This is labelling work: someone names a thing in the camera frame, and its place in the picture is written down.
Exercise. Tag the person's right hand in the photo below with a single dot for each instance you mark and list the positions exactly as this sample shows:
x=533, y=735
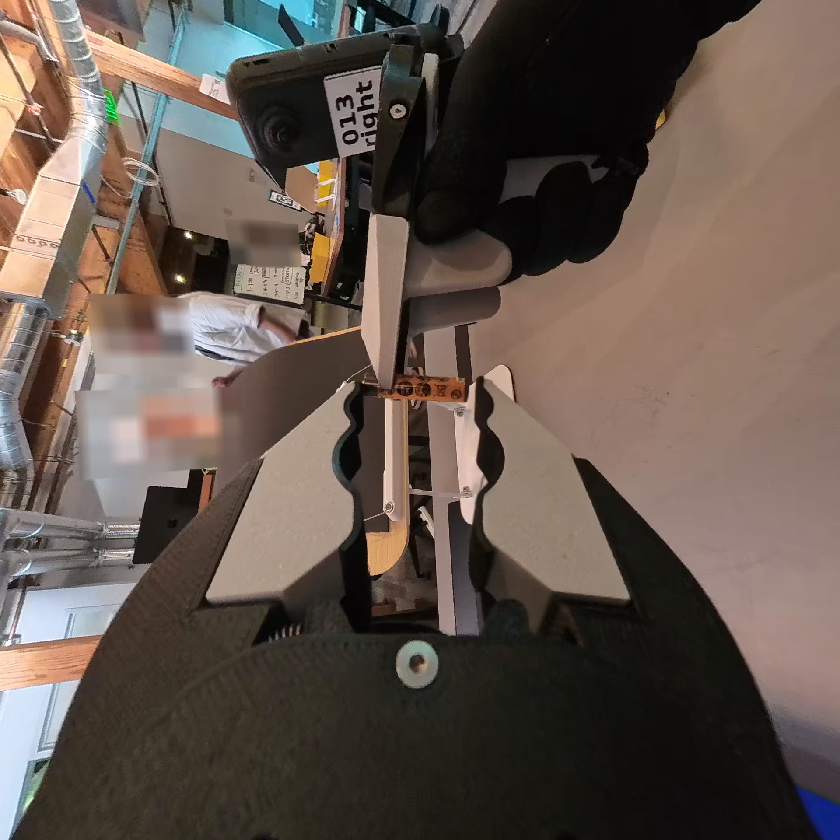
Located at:
x=538, y=118

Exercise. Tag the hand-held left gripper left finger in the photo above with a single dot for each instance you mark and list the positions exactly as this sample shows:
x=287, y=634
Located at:
x=282, y=525

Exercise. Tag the wooden board with black mat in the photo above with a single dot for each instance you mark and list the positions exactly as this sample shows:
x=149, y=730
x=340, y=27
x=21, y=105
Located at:
x=282, y=394

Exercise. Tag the small brown battery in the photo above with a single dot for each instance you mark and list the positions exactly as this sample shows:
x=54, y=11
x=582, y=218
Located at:
x=423, y=389

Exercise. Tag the long wooden desk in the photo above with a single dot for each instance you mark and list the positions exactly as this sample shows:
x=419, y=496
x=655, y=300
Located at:
x=335, y=230

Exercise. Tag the silver ceiling duct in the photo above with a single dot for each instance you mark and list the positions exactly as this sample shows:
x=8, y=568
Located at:
x=20, y=394
x=59, y=145

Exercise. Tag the white board stand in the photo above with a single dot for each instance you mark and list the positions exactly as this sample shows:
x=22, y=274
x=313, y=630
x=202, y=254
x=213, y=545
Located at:
x=446, y=446

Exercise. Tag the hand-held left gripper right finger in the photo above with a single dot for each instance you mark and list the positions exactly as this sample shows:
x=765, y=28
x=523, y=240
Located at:
x=551, y=525

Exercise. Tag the whiteboard with writing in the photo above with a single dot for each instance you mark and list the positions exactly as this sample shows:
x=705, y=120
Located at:
x=269, y=282

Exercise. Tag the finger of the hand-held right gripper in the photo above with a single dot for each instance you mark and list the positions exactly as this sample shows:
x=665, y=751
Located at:
x=387, y=302
x=453, y=315

